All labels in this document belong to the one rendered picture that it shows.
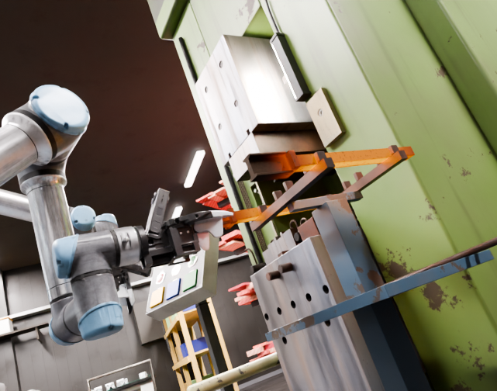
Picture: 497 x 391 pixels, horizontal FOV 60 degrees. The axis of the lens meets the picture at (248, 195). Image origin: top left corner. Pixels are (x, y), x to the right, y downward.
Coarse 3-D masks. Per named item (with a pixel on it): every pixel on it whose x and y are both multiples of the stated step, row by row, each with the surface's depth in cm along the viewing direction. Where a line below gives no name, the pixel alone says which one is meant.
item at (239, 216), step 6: (228, 210) 97; (240, 210) 99; (246, 210) 100; (252, 210) 100; (258, 210) 101; (306, 210) 111; (234, 216) 97; (240, 216) 98; (246, 216) 99; (252, 216) 100; (228, 222) 96; (234, 222) 96; (240, 222) 100; (228, 228) 99
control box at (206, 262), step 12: (216, 240) 185; (204, 252) 176; (216, 252) 182; (180, 264) 183; (204, 264) 172; (216, 264) 178; (156, 276) 191; (168, 276) 184; (180, 276) 178; (204, 276) 168; (216, 276) 174; (156, 288) 186; (180, 288) 174; (192, 288) 168; (204, 288) 165; (168, 300) 174; (180, 300) 172; (192, 300) 172; (156, 312) 179; (168, 312) 179
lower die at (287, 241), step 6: (354, 216) 155; (294, 228) 140; (282, 234) 143; (288, 234) 140; (276, 240) 146; (282, 240) 143; (288, 240) 140; (294, 240) 138; (270, 246) 150; (276, 246) 147; (282, 246) 144; (288, 246) 141; (294, 246) 138; (264, 252) 153; (270, 252) 150; (276, 252) 147; (264, 258) 153; (270, 258) 151; (276, 258) 147
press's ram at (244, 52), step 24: (216, 48) 165; (240, 48) 161; (264, 48) 168; (216, 72) 167; (240, 72) 155; (264, 72) 161; (216, 96) 169; (240, 96) 154; (264, 96) 155; (288, 96) 161; (216, 120) 171; (240, 120) 156; (264, 120) 149; (288, 120) 155; (216, 144) 173; (240, 144) 158
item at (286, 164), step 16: (256, 160) 76; (272, 160) 78; (288, 160) 78; (304, 160) 80; (336, 160) 84; (352, 160) 87; (368, 160) 90; (384, 160) 94; (256, 176) 74; (272, 176) 76; (288, 176) 81
